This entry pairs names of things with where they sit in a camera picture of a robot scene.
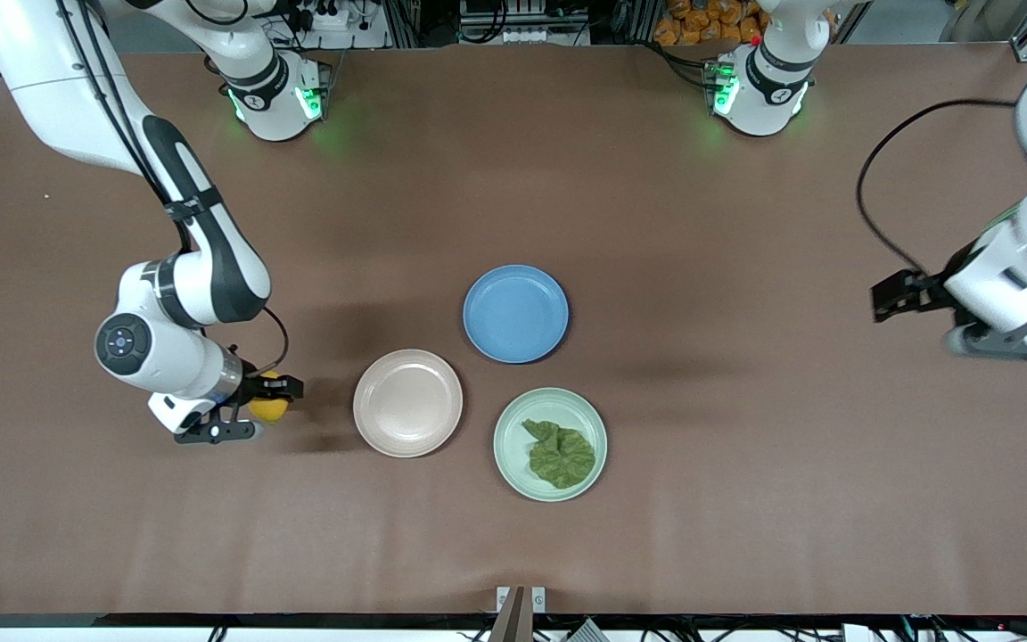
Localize yellow lemon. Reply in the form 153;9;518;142
249;370;292;424

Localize green lettuce leaf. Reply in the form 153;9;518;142
521;418;597;490

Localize pink plate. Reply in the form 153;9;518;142
353;349;464;459

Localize green plate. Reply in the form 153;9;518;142
493;387;609;503

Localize blue plate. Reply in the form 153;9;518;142
463;264;570;365

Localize orange snack packets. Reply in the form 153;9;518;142
653;0;768;47

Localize white power strip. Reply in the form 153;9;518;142
295;4;351;32

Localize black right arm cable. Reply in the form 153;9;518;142
54;0;291;380

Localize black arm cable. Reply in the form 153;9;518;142
54;0;291;380
856;98;1019;279

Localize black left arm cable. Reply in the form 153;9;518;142
856;98;1019;279

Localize metal table edge bracket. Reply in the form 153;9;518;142
496;586;547;642

